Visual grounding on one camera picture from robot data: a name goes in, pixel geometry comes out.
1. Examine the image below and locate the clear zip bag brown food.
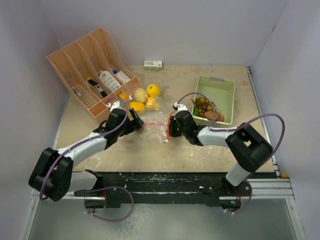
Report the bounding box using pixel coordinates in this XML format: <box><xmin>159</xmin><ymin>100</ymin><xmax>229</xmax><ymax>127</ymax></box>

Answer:
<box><xmin>140</xmin><ymin>110</ymin><xmax>169</xmax><ymax>144</ymax></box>

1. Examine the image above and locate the fake brown grape bunch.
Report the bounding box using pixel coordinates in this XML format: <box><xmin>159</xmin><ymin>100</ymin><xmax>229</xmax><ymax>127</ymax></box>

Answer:
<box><xmin>192</xmin><ymin>96</ymin><xmax>216</xmax><ymax>118</ymax></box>

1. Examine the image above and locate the red fake apple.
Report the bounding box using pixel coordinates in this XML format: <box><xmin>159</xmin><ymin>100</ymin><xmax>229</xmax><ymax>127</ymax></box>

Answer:
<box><xmin>219</xmin><ymin>114</ymin><xmax>225</xmax><ymax>122</ymax></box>

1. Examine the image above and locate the brown fake kiwi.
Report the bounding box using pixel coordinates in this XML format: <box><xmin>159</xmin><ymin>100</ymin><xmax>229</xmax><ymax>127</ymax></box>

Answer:
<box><xmin>203</xmin><ymin>110</ymin><xmax>221</xmax><ymax>122</ymax></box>

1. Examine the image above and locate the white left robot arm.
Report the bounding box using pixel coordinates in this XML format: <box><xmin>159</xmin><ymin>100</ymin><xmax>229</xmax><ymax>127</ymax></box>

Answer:
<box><xmin>28</xmin><ymin>108</ymin><xmax>144</xmax><ymax>202</ymax></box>

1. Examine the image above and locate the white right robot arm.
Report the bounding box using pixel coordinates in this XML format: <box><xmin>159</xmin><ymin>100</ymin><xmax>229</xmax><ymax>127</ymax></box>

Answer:
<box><xmin>167</xmin><ymin>110</ymin><xmax>273</xmax><ymax>196</ymax></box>

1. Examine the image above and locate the yellow fake pepper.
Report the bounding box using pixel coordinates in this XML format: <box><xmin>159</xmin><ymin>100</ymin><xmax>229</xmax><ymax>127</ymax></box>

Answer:
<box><xmin>129</xmin><ymin>101</ymin><xmax>146</xmax><ymax>114</ymax></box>

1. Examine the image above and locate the yellow fake food wedge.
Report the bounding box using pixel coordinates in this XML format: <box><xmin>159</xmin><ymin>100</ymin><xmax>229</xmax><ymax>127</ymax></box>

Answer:
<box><xmin>118</xmin><ymin>92</ymin><xmax>129</xmax><ymax>101</ymax></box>

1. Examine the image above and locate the yellow fake pear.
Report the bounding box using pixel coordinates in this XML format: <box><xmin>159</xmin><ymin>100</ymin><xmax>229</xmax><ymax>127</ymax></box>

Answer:
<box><xmin>145</xmin><ymin>97</ymin><xmax>161</xmax><ymax>111</ymax></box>

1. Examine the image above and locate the beige fake potato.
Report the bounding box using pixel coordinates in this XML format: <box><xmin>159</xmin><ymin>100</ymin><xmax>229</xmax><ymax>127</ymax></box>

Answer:
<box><xmin>134</xmin><ymin>87</ymin><xmax>148</xmax><ymax>104</ymax></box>

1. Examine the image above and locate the yellow fake lemon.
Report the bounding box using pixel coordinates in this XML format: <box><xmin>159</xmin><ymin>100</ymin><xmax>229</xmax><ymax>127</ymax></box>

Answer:
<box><xmin>146</xmin><ymin>84</ymin><xmax>161</xmax><ymax>97</ymax></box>

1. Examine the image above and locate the black yellow tool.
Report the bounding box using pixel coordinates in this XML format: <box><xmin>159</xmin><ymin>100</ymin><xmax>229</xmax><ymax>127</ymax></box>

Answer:
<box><xmin>87</xmin><ymin>78</ymin><xmax>108</xmax><ymax>99</ymax></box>

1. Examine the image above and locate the white blue cap tube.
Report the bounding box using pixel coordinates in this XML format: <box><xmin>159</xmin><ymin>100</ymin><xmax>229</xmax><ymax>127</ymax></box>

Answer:
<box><xmin>112</xmin><ymin>69</ymin><xmax>131</xmax><ymax>84</ymax></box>

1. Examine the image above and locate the white lotion bottle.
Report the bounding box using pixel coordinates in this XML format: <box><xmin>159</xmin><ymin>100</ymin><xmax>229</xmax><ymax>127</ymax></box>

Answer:
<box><xmin>99</xmin><ymin>70</ymin><xmax>121</xmax><ymax>92</ymax></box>

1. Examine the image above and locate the green perforated plastic basket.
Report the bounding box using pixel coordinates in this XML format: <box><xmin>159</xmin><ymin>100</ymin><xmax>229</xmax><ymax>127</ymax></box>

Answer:
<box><xmin>192</xmin><ymin>75</ymin><xmax>235</xmax><ymax>128</ymax></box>

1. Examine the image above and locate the small clear vial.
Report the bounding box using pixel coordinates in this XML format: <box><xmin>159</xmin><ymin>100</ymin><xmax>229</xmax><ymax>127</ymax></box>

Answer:
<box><xmin>72</xmin><ymin>86</ymin><xmax>82</xmax><ymax>98</ymax></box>

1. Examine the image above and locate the small green white box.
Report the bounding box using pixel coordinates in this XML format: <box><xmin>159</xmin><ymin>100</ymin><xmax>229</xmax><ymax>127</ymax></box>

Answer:
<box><xmin>143</xmin><ymin>60</ymin><xmax>163</xmax><ymax>71</ymax></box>

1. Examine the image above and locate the pink plastic file organizer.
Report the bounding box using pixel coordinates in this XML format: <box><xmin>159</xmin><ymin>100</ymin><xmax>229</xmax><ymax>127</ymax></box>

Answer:
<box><xmin>47</xmin><ymin>27</ymin><xmax>141</xmax><ymax>122</ymax></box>

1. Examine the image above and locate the small loose brown grape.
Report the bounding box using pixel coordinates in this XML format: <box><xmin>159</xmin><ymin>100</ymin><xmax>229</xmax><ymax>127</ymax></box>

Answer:
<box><xmin>280</xmin><ymin>173</ymin><xmax>288</xmax><ymax>179</ymax></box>

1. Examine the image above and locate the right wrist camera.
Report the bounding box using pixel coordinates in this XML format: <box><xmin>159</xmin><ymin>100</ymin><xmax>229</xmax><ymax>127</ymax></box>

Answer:
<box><xmin>172</xmin><ymin>102</ymin><xmax>188</xmax><ymax>113</ymax></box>

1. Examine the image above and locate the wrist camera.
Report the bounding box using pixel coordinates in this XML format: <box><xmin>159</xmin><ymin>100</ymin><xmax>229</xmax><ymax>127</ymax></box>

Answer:
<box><xmin>172</xmin><ymin>102</ymin><xmax>188</xmax><ymax>113</ymax></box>
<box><xmin>106</xmin><ymin>100</ymin><xmax>126</xmax><ymax>112</ymax></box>

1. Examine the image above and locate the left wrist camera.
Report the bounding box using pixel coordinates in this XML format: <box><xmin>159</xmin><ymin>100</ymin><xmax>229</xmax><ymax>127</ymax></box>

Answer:
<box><xmin>106</xmin><ymin>100</ymin><xmax>126</xmax><ymax>112</ymax></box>

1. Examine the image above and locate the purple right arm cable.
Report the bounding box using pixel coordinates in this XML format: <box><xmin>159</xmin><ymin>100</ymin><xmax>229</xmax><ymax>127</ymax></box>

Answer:
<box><xmin>176</xmin><ymin>92</ymin><xmax>286</xmax><ymax>216</ymax></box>

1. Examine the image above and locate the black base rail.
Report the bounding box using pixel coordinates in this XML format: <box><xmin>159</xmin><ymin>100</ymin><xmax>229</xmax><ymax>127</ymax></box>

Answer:
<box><xmin>74</xmin><ymin>171</ymin><xmax>252</xmax><ymax>209</ymax></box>

